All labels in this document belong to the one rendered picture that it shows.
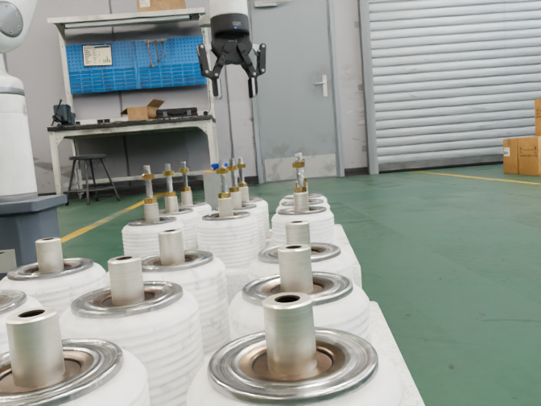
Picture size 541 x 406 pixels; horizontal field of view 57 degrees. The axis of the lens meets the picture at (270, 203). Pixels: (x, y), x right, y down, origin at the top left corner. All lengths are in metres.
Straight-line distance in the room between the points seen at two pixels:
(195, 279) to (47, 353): 0.21
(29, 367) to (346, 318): 0.17
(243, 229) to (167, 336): 0.43
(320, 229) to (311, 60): 5.22
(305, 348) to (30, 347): 0.12
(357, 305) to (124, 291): 0.16
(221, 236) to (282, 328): 0.53
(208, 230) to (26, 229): 0.30
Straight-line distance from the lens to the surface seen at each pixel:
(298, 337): 0.22
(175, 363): 0.35
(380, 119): 5.93
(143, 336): 0.33
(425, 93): 6.11
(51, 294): 0.48
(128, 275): 0.36
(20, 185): 0.91
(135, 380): 0.25
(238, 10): 1.02
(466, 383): 0.80
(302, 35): 5.96
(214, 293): 0.45
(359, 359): 0.23
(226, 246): 0.74
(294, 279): 0.33
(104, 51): 5.95
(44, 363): 0.26
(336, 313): 0.31
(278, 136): 5.79
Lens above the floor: 0.35
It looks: 6 degrees down
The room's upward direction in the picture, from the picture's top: 5 degrees counter-clockwise
